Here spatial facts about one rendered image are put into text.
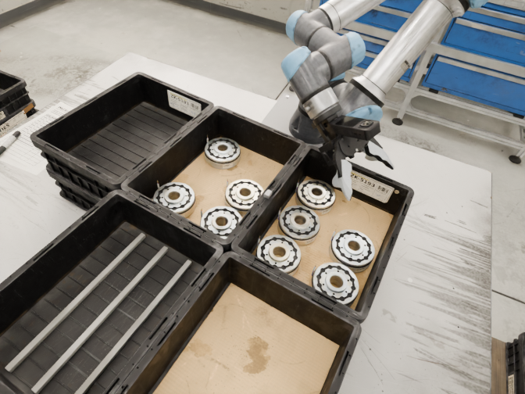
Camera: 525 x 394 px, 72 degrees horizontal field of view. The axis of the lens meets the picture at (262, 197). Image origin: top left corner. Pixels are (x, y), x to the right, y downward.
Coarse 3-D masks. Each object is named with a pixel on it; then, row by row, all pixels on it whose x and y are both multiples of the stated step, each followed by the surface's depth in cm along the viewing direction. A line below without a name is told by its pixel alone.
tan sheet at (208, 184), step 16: (240, 160) 105; (256, 160) 106; (272, 160) 106; (192, 176) 99; (208, 176) 100; (224, 176) 101; (240, 176) 101; (256, 176) 102; (272, 176) 102; (208, 192) 96; (224, 192) 97; (208, 208) 93
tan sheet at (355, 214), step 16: (336, 192) 100; (336, 208) 96; (352, 208) 97; (368, 208) 97; (320, 224) 92; (336, 224) 93; (352, 224) 93; (368, 224) 94; (384, 224) 94; (320, 240) 89; (304, 256) 86; (320, 256) 86; (304, 272) 83; (368, 272) 84; (352, 304) 79
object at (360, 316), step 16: (288, 176) 89; (384, 176) 92; (272, 192) 85; (400, 224) 82; (240, 240) 75; (256, 256) 73; (384, 256) 76; (272, 272) 71; (304, 288) 69; (336, 304) 68; (368, 304) 68
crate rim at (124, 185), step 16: (208, 112) 103; (224, 112) 104; (192, 128) 97; (272, 128) 100; (176, 144) 93; (304, 144) 97; (288, 160) 92; (128, 192) 81; (160, 208) 79; (256, 208) 81; (192, 224) 77; (224, 240) 75
